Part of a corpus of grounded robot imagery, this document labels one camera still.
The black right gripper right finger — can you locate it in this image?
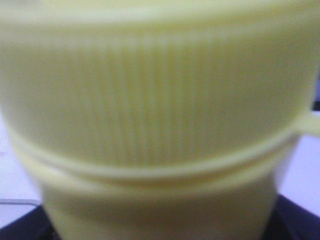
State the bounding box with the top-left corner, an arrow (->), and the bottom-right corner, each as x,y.
261,195 -> 320,240

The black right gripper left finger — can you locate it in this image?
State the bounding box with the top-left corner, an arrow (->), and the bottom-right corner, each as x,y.
0,206 -> 59,240

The yellow squeeze bottle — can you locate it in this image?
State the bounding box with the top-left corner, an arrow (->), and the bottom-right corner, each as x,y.
0,0 -> 320,240

